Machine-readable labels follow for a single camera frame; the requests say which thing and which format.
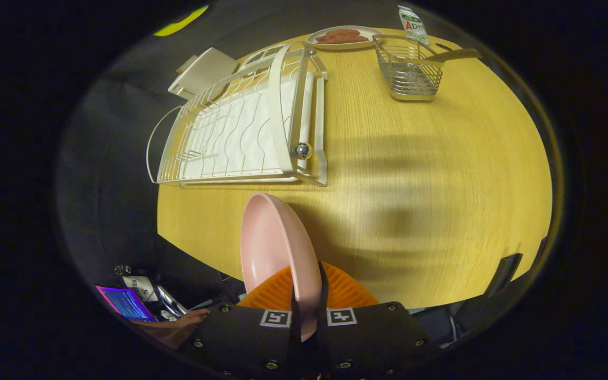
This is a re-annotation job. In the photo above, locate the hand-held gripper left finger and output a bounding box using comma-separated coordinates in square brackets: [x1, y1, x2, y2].
[177, 265, 305, 380]

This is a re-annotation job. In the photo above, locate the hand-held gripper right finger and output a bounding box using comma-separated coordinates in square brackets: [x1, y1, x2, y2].
[312, 261, 442, 380]

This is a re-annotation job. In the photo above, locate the pink plate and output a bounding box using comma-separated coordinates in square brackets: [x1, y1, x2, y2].
[240, 193, 323, 343]

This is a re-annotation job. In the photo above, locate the white wire dish rack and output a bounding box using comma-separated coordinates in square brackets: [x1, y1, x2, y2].
[146, 41, 329, 187]

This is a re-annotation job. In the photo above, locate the silver wire basket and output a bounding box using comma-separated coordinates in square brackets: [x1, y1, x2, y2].
[372, 34, 444, 102]

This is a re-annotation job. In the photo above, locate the wooden-handled spoon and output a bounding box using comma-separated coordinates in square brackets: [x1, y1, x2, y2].
[425, 47, 483, 65]

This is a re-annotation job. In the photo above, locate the white compartment dish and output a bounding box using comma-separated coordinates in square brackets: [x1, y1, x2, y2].
[241, 43, 289, 68]

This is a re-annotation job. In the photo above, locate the beige plate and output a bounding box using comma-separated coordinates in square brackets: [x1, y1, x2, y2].
[307, 25, 384, 51]

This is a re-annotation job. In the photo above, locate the silver metal object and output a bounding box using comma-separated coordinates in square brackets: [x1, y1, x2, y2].
[156, 285, 188, 320]

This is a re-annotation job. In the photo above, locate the white printed bag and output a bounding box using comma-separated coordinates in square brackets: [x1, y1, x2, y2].
[122, 274, 158, 302]

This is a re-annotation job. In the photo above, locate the laptop with lit screen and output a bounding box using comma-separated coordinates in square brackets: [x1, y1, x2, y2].
[96, 285, 158, 322]

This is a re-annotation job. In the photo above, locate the dark rectangular object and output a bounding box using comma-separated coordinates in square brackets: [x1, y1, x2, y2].
[484, 252, 524, 297]

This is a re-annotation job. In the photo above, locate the white drip tray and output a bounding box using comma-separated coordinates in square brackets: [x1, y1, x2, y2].
[183, 71, 318, 183]

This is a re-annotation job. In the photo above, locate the white toaster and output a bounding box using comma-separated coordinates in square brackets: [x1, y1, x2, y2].
[168, 47, 239, 100]

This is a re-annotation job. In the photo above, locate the white green-label drink bottle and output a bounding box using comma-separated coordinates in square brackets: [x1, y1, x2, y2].
[397, 5, 430, 47]

